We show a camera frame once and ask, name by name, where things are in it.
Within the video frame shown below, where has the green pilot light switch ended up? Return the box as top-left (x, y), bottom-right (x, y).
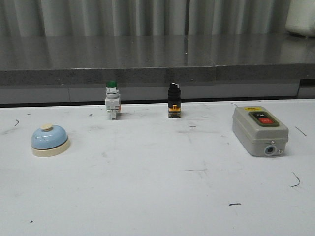
top-left (105, 81), bottom-right (121, 120)

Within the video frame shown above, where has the grey pleated curtain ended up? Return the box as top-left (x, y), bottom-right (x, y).
top-left (0, 0), bottom-right (290, 37)

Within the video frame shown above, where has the blue dome call bell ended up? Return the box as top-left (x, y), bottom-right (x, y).
top-left (31, 123), bottom-right (70, 157)

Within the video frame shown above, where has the grey on-off switch box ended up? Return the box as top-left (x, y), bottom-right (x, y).
top-left (232, 106), bottom-right (289, 156)

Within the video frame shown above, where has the grey stone counter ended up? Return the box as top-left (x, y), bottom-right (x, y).
top-left (0, 34), bottom-right (315, 106)

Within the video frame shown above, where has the black selector switch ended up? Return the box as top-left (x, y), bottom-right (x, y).
top-left (168, 83), bottom-right (181, 118)

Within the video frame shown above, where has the white container on counter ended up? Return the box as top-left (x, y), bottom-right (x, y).
top-left (285, 0), bottom-right (315, 37)

